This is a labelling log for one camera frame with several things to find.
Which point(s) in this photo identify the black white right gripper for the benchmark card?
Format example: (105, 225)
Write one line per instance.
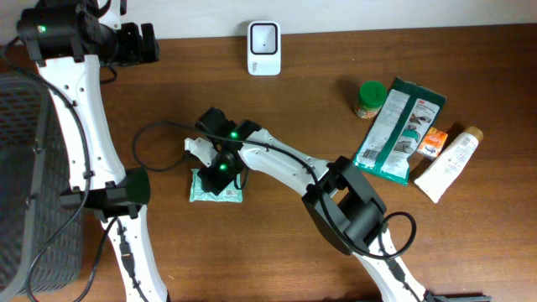
(210, 183)

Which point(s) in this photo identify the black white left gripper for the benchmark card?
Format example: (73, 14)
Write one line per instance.
(139, 54)

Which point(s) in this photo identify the mint green snack packet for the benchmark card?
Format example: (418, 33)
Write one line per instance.
(229, 194)

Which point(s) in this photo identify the green lid jar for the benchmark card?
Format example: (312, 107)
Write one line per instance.
(370, 99)

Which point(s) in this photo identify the green white gloves package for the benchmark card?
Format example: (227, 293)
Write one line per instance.
(406, 117)

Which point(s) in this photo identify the orange tissue packet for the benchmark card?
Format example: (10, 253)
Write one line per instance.
(432, 144)

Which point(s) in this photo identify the white lotion tube gold cap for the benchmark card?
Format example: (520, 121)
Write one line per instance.
(451, 162)

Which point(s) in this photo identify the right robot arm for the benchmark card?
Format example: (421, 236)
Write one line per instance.
(345, 208)

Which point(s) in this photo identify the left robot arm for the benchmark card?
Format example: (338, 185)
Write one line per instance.
(71, 42)

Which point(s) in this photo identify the white barcode scanner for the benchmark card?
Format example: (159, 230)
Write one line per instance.
(264, 48)

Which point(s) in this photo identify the grey plastic basket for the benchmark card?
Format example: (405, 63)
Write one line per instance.
(34, 172)

